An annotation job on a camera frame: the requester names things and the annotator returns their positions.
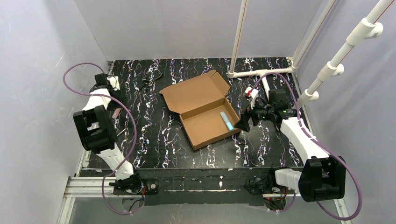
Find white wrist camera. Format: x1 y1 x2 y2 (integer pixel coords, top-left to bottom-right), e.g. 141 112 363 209
245 87 259 109
107 76 120 91

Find light blue marker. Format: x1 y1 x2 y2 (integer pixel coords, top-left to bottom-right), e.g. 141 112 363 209
220 112 234 131

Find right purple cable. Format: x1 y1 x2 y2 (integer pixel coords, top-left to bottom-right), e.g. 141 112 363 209
247 72 363 221

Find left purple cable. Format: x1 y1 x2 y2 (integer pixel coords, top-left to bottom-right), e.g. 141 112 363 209
62 62 146 215

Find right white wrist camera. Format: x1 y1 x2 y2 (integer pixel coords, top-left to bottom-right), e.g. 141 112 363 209
245 87 259 109

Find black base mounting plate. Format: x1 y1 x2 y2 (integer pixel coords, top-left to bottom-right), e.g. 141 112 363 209
113 167 303 207

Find black pliers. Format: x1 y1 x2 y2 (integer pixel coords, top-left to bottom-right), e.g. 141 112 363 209
139 73 164 91

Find orange pink marker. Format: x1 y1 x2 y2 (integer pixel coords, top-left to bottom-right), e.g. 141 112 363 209
112 108 122 119

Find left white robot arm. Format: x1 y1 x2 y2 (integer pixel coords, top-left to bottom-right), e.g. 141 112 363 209
73 73 142 193

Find purple cable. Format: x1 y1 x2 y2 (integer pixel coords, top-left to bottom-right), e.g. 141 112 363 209
62 62 146 215
247 72 363 221

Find white PVC pipe frame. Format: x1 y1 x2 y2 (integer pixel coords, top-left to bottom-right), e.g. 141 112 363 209
227 0 394 109

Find brown cardboard box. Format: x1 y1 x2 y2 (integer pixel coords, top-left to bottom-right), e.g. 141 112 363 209
160 70 241 150

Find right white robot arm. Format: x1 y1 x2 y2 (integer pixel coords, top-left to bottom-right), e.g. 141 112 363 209
235 87 346 202

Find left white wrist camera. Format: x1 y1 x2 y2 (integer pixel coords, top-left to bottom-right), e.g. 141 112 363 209
107 76 120 91

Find aluminium rail frame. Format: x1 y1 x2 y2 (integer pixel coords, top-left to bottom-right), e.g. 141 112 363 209
57 62 352 224

